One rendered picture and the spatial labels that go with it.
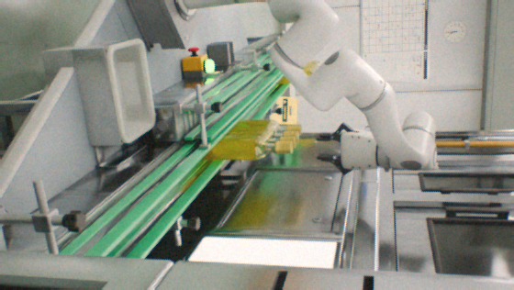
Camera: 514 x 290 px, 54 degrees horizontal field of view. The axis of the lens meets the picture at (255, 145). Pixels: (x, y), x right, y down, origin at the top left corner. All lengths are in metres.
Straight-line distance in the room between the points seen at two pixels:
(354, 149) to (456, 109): 6.16
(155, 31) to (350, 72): 0.61
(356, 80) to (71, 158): 0.63
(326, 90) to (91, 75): 0.51
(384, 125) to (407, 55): 6.10
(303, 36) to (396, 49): 6.12
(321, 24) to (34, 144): 0.63
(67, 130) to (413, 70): 6.40
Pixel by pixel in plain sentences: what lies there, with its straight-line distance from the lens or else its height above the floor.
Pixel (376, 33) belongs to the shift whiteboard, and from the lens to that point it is 7.18.
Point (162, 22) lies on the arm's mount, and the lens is 1.43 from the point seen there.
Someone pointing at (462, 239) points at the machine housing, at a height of 1.58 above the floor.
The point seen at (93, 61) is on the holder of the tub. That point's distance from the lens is 1.16.
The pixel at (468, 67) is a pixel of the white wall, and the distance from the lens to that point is 7.35.
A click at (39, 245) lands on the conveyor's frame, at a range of 0.91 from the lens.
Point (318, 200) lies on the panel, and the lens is 1.37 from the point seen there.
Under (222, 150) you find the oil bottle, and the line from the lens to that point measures 1.41.
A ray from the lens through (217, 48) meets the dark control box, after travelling 1.96.
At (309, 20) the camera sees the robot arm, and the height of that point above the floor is 1.26.
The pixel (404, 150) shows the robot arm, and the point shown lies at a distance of 1.16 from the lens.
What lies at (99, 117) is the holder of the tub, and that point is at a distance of 1.19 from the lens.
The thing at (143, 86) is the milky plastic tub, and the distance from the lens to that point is 1.30.
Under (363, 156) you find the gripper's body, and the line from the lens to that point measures 1.32.
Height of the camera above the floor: 1.41
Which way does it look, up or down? 14 degrees down
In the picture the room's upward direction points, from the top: 90 degrees clockwise
